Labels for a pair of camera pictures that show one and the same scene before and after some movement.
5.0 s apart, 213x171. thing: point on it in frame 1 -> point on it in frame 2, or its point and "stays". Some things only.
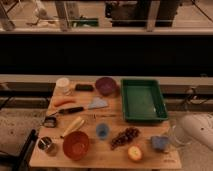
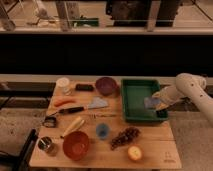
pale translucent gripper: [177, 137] -> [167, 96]
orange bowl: [75, 145] stays
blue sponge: [159, 142] -> [150, 102]
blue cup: [102, 131] stays
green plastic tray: [143, 100] stays
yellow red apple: [134, 153] stays
